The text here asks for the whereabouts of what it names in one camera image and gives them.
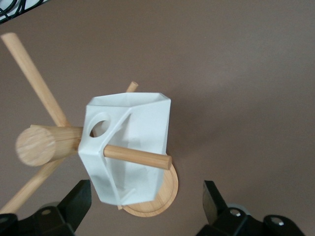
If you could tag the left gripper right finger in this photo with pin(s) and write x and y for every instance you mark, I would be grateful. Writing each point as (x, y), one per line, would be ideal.
(216, 211)

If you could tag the wooden cup rack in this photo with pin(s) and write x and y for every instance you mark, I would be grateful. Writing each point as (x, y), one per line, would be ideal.
(34, 147)

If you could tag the white faceted cup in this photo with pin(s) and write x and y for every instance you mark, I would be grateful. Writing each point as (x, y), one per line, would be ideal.
(145, 127)

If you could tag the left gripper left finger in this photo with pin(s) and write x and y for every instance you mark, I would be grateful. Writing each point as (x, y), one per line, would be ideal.
(73, 201)

